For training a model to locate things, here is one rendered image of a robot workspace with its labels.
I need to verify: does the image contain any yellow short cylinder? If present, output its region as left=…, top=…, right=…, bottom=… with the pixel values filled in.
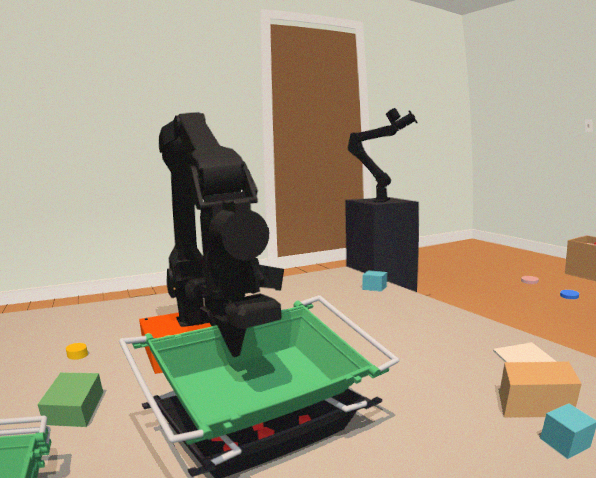
left=66, top=343, right=88, bottom=360

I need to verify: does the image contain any green block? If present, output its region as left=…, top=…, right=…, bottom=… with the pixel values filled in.
left=38, top=372, right=103, bottom=427

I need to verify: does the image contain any teal cube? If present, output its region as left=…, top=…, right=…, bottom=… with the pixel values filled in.
left=540, top=403, right=596, bottom=459
left=362, top=270, right=388, bottom=292

